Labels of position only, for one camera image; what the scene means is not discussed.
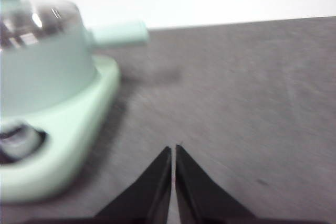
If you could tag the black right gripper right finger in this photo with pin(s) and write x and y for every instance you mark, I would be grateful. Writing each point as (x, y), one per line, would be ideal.
(199, 195)

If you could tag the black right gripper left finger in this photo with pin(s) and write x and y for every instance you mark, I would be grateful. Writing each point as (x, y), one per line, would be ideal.
(147, 195)

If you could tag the glass lid with green knob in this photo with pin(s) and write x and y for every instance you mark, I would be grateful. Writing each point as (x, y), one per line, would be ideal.
(55, 14)

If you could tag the mint green breakfast machine base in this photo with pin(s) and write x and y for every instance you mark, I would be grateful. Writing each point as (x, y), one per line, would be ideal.
(78, 129)

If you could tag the silver control knob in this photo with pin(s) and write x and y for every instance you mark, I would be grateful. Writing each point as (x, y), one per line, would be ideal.
(18, 142)

